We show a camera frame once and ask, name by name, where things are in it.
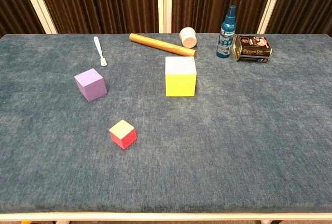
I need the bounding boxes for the small red cube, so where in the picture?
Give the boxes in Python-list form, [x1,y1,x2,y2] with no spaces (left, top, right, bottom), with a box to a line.
[108,119,137,150]

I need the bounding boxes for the purple cube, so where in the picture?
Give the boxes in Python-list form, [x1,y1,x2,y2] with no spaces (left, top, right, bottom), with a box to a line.
[74,68,108,103]

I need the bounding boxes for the large yellow cube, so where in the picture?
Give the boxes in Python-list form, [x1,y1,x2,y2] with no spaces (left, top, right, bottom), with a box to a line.
[164,56,197,97]

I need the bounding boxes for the wooden rolling pin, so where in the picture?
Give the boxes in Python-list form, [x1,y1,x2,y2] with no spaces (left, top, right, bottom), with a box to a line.
[129,33,198,58]

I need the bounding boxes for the blue fabric table cover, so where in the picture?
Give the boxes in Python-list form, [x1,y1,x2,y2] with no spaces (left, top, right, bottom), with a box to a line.
[0,33,332,214]

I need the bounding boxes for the white plastic jar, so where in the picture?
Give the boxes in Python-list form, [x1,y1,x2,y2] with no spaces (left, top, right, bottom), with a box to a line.
[179,26,197,48]

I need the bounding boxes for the blue spray bottle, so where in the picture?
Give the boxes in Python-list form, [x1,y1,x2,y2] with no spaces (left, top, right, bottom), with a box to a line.
[216,4,237,59]

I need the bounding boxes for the white plastic spatula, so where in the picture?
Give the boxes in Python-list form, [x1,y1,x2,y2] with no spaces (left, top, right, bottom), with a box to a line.
[93,36,108,67]

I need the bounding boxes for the black rectangular tin can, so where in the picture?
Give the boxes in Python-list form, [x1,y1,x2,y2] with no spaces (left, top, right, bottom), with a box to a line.
[232,34,272,63]

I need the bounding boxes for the white partition post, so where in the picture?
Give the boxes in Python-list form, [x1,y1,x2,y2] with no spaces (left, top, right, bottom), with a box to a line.
[157,0,173,34]
[18,0,58,34]
[256,0,286,34]

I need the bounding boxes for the white table frame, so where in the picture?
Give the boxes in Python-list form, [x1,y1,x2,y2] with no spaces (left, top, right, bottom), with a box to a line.
[0,212,332,224]

